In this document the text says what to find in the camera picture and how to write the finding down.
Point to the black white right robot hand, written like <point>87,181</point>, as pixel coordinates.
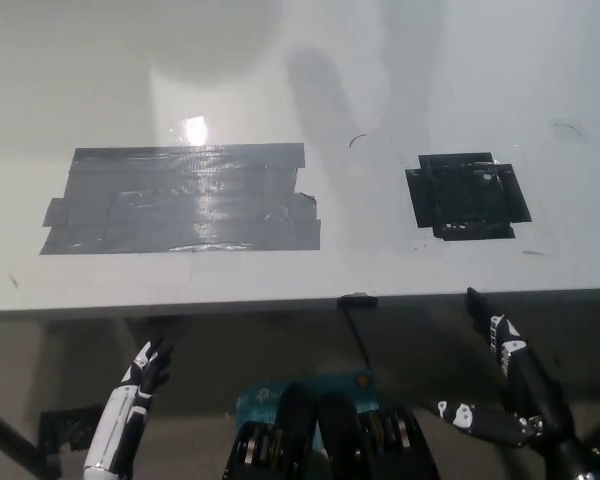
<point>522,370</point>

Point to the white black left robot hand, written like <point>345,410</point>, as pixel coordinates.
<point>125,405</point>

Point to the black teal robot torso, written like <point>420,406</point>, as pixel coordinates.
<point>330,430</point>

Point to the black metal table leg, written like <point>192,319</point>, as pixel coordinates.
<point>15,432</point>

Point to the black tape square patch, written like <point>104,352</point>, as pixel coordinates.
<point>465,200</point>

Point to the small black tape strip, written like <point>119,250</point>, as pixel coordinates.
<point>357,299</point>

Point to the grey duct tape patch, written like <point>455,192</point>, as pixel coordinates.
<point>180,210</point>

